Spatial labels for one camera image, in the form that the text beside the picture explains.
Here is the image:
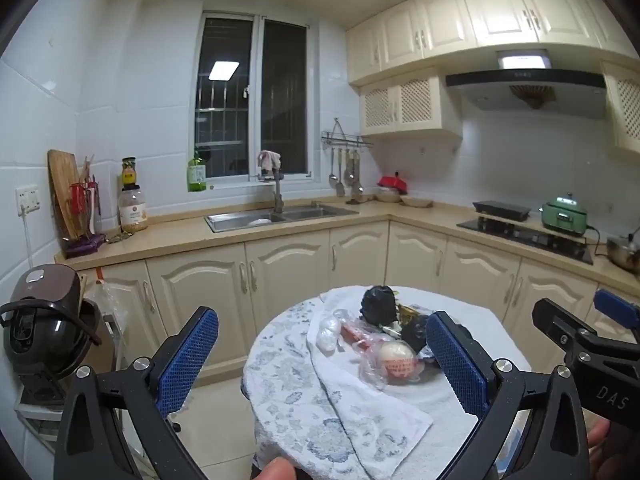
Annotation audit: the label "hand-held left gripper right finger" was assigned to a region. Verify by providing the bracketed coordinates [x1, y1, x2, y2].
[425, 310, 591, 480]

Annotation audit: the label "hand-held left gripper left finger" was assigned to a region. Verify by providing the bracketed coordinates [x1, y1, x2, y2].
[52, 306, 221, 480]

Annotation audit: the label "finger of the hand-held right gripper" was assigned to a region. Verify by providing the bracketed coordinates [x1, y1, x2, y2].
[531, 297, 598, 356]
[593, 288, 640, 333]

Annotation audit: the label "large black plastic bag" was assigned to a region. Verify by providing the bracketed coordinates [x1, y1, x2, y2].
[361, 285, 399, 326]

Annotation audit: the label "person's right hand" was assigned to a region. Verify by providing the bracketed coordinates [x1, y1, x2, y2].
[586, 419, 612, 467]

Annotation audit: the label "person's left hand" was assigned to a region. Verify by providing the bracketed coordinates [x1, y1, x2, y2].
[250, 459, 297, 480]

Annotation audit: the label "steel wok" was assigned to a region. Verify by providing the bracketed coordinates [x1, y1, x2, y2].
[606, 235, 640, 273]

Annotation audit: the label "small black plastic bag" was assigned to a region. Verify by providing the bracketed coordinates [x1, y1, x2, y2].
[400, 314, 436, 353]

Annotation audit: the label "cream lower cabinets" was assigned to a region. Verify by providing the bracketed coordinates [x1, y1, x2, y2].
[70, 220, 640, 386]

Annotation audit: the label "cream cabinets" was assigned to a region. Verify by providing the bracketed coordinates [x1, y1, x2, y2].
[345, 0, 640, 86]
[70, 220, 640, 386]

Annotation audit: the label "black gas stove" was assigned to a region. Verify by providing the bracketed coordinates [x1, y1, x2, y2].
[456, 217, 595, 266]

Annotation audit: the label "hanging clear plastic bag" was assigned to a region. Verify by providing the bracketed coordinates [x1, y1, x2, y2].
[85, 280, 126, 341]

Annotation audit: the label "green electric pot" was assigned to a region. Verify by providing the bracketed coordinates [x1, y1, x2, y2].
[539, 194, 590, 237]

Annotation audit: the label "red wrapper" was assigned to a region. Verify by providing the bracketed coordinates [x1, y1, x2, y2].
[340, 322, 373, 346]

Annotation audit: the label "black grill pan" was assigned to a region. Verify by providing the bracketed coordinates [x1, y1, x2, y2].
[472, 200, 532, 223]

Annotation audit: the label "beige kitchen countertop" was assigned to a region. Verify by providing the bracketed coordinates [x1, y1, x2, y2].
[54, 199, 640, 286]

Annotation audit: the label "white crumpled plastic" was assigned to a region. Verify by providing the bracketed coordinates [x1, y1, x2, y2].
[315, 316, 343, 353]

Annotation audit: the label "brown rice cooker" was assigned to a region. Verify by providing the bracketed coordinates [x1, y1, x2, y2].
[0, 263, 103, 403]

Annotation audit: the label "purple utensil holder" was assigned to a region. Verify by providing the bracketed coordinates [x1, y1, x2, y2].
[64, 234, 107, 258]

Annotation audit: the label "clear grain jar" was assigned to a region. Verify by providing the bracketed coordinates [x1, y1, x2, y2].
[118, 185, 149, 233]

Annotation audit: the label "steel sink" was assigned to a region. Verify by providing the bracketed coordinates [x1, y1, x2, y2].
[205, 204, 360, 233]

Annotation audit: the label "green bottle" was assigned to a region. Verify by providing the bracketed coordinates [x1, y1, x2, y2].
[187, 149, 208, 193]

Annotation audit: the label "steel faucet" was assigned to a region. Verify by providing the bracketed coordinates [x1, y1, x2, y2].
[257, 172, 287, 213]

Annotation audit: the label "red pot lid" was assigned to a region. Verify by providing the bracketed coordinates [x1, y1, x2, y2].
[377, 172, 408, 195]

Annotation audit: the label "metal skimmer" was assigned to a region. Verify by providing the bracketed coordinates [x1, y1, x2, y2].
[351, 150, 364, 198]

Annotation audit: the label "tall cream lattice cabinet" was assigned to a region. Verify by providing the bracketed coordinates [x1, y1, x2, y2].
[600, 60, 640, 156]

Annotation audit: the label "pink cloth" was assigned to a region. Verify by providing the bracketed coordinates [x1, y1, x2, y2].
[257, 150, 282, 175]

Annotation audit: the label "wooden cutting board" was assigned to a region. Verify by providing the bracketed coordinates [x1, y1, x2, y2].
[47, 149, 83, 241]

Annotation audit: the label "black range hood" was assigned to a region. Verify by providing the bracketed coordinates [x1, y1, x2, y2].
[445, 50, 608, 121]

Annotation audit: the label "metal utensil rack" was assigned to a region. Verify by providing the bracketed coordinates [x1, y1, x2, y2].
[321, 117, 375, 150]

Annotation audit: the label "small cream lattice cabinet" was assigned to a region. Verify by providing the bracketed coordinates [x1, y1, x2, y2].
[359, 67, 463, 141]

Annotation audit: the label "window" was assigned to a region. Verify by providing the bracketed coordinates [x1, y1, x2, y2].
[195, 10, 313, 193]

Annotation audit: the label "cream upper cabinets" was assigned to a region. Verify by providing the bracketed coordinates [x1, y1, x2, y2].
[345, 0, 640, 86]

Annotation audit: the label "wall outlet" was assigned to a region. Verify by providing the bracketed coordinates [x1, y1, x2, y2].
[16, 185, 41, 217]

